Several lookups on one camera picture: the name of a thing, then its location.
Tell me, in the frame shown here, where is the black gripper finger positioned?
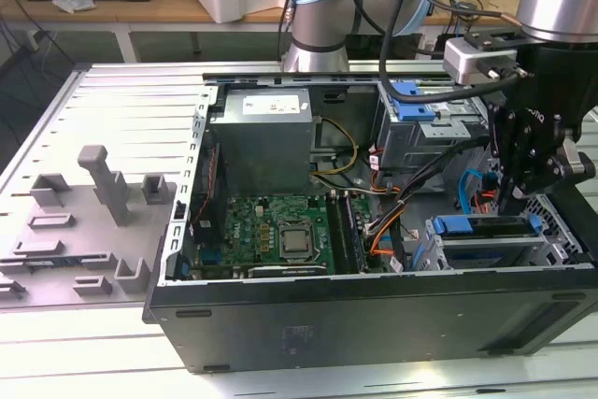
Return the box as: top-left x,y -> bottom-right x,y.
527,135 -> 597,198
488,104 -> 533,216

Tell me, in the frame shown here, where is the hard disk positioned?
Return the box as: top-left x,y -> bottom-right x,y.
432,214 -> 542,271

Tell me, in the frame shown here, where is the metal disk bay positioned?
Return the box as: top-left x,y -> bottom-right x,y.
413,211 -> 571,274

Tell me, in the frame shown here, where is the metal drive cage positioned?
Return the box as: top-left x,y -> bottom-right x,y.
376,82 -> 491,171

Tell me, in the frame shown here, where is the blue drive latch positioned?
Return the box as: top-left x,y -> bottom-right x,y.
387,82 -> 436,122

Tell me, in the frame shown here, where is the black RAM slot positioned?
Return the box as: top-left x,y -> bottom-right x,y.
331,192 -> 354,275
325,192 -> 346,275
337,192 -> 362,275
344,192 -> 370,275

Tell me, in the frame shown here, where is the silver CPU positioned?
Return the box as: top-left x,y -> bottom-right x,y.
283,229 -> 312,253

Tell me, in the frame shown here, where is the metal socket cover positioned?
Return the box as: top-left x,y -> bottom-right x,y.
278,221 -> 319,263

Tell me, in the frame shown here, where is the black PC case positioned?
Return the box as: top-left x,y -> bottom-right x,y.
142,70 -> 598,375

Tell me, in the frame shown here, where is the grey power supply unit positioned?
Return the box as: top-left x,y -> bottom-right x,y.
208,87 -> 313,197

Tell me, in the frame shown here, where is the green motherboard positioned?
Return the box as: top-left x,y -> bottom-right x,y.
198,192 -> 392,278

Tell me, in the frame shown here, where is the grey parts rack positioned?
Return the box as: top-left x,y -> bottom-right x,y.
0,144 -> 182,312

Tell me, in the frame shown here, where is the dark RAM stick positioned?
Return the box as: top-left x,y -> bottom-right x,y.
13,256 -> 85,269

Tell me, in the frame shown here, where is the crumpled white paper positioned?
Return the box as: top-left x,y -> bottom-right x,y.
50,0 -> 98,16

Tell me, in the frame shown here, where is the orange power wire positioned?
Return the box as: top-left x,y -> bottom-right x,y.
475,169 -> 501,216

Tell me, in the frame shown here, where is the blue data wire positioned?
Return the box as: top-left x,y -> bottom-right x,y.
459,168 -> 490,217

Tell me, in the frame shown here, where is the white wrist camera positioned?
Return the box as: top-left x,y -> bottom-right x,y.
443,32 -> 520,87

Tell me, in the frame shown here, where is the black orange wire harness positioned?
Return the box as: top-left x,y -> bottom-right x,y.
366,135 -> 491,258

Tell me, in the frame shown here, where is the black sleeved cable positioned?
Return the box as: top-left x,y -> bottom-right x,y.
387,221 -> 407,274

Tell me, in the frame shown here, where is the yellow black wire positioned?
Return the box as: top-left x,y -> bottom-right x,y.
311,116 -> 360,186

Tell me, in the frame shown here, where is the thick black camera cable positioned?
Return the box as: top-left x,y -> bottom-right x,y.
349,0 -> 522,104

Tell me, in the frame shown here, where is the thin black cable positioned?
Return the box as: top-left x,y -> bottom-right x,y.
278,0 -> 300,63

